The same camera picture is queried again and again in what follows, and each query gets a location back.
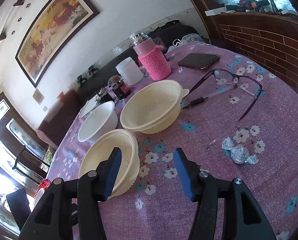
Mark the pink bottle with knitted sleeve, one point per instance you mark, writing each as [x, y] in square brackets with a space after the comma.
[155, 62]

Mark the brown wall bracket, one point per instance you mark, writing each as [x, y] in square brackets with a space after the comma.
[1, 36]
[18, 2]

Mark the white plastic jar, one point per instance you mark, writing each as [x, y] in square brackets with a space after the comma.
[130, 72]

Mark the black clip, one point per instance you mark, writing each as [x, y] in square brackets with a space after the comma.
[91, 69]
[81, 79]

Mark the framed horse painting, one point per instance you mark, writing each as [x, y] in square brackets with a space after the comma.
[51, 27]

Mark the clear ballpoint pen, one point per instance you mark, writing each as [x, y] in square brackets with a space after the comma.
[196, 101]

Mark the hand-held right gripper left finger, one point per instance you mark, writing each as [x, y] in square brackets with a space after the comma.
[113, 172]

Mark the purple floral tablecloth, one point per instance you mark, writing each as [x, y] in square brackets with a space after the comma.
[214, 180]

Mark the cream ribbed bowl with tab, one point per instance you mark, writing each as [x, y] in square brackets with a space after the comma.
[149, 105]

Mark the wall switch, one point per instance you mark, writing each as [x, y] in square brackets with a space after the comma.
[45, 108]

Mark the purple-framed eyeglasses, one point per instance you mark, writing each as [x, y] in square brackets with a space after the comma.
[224, 76]

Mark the dark wooden chair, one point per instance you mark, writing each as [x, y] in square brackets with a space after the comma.
[26, 160]

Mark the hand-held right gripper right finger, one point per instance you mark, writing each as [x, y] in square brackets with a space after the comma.
[185, 180]

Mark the white plastic bowl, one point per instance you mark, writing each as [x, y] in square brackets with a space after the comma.
[96, 122]

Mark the small black ink bottle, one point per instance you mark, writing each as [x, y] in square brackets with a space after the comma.
[105, 94]

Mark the wooden glazed door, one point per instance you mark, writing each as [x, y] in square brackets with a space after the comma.
[1, 120]

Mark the small dark bottle red label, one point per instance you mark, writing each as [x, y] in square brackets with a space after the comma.
[122, 88]

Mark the white wrapped candy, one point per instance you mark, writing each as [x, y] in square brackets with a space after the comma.
[239, 152]

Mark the green patterned cushion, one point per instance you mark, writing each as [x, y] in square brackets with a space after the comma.
[48, 155]

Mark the windowsill clutter of tools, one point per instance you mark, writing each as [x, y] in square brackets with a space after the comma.
[249, 1]

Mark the black bag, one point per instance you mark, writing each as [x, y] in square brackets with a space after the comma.
[169, 32]

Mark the wooden brick-pattern ledge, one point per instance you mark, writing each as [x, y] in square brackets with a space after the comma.
[264, 42]

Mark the brown sofa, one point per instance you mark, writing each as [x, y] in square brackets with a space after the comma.
[58, 115]

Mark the white paper sheet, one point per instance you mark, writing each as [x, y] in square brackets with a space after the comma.
[88, 106]

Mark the long white box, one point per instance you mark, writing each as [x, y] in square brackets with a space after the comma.
[214, 11]

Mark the white storage box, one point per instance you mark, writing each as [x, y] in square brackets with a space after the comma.
[38, 196]

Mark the small wall plaque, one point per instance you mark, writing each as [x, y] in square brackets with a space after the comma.
[38, 97]

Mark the dark smartphone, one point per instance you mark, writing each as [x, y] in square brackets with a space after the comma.
[196, 60]

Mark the black sofa backrest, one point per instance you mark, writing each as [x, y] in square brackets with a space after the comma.
[106, 65]

